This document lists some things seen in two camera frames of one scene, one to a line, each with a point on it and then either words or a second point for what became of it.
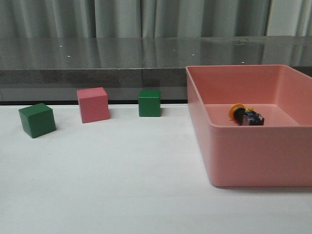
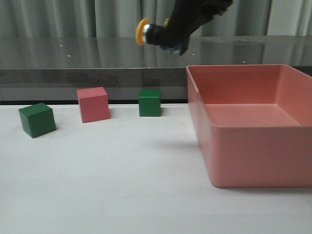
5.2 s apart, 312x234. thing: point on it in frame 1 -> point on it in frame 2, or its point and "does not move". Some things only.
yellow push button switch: [242, 116] -> [146, 32]
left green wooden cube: [38, 120] does not move
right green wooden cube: [149, 103] does not move
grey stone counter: [51, 68] does not move
